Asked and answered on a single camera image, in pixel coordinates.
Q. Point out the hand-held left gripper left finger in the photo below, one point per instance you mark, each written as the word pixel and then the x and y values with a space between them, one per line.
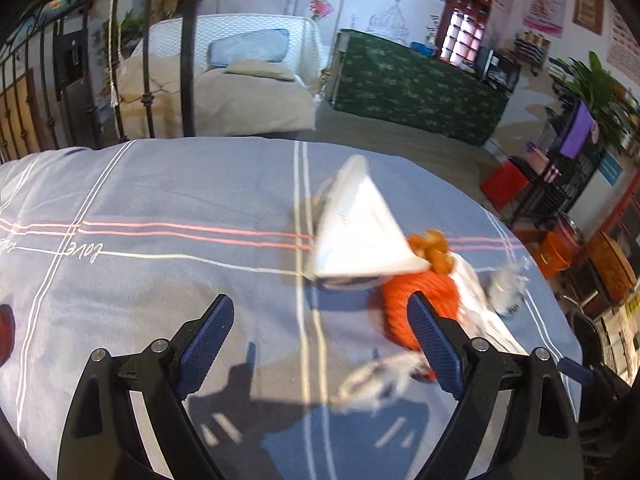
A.
pixel 205 347

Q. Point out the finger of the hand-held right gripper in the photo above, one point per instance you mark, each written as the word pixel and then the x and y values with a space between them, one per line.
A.
pixel 575 366

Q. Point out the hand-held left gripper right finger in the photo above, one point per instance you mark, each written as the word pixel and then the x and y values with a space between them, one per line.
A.
pixel 435 342

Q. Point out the orange yarn doll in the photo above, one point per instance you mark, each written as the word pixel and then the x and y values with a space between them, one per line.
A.
pixel 425 280

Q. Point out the white paper cone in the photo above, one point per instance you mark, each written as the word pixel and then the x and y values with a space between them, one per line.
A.
pixel 360 230

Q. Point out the white plastic bag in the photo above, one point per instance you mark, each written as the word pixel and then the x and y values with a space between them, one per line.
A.
pixel 475 302

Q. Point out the twisted white tissue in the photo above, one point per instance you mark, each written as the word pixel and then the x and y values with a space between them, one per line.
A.
pixel 380 376

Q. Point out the striped blue bed sheet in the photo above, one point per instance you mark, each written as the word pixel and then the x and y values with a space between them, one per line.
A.
pixel 175 270

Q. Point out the clear plastic wrapper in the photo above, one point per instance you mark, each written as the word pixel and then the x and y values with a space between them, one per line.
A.
pixel 510 285

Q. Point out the woven wooden box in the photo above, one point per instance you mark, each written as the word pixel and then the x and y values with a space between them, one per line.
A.
pixel 612 265

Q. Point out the orange bucket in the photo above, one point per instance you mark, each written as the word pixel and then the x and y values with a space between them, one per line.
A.
pixel 550 257

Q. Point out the pink basin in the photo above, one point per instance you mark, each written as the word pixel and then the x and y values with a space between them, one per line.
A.
pixel 570 230

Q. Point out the red plastic bin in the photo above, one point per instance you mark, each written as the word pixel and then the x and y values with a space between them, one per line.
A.
pixel 505 185

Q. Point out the black metal rack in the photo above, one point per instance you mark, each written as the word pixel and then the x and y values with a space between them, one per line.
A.
pixel 545 195

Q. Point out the red translucent bottle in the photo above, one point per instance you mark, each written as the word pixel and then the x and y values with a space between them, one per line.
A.
pixel 6 332

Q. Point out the pink tub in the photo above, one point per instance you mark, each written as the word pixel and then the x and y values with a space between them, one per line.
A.
pixel 540 165

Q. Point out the purple towel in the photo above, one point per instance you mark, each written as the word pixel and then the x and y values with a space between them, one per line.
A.
pixel 577 130

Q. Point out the beige blanket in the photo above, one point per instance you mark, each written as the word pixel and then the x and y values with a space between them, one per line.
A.
pixel 210 102

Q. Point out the green floral covered cabinet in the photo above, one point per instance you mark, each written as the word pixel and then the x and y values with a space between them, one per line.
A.
pixel 415 85

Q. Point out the potted green plant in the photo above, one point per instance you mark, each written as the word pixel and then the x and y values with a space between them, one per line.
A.
pixel 597 90

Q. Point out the small black display box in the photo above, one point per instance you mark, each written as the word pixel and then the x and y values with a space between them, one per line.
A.
pixel 496 69

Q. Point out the beige cushion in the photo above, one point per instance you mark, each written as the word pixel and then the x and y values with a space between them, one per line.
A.
pixel 257 71

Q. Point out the black water dispenser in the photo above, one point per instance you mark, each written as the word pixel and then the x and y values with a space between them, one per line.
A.
pixel 77 90

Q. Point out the wooden panel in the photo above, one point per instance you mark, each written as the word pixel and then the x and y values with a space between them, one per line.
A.
pixel 17 115

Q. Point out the grey blue pillow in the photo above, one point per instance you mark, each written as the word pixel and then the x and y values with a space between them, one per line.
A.
pixel 247 47

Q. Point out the white woven swing seat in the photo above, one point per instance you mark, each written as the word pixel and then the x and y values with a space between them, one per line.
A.
pixel 175 35

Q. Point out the red telephone booth cabinet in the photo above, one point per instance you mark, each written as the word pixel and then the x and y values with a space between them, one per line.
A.
pixel 465 20

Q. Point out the black metal bed frame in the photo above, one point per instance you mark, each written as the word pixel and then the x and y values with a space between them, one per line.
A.
pixel 150 60

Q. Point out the wall rack with bottles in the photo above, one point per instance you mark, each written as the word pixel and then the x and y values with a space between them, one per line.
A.
pixel 531 47

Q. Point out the brown tower wall poster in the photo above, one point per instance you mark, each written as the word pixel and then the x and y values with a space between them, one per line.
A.
pixel 589 2

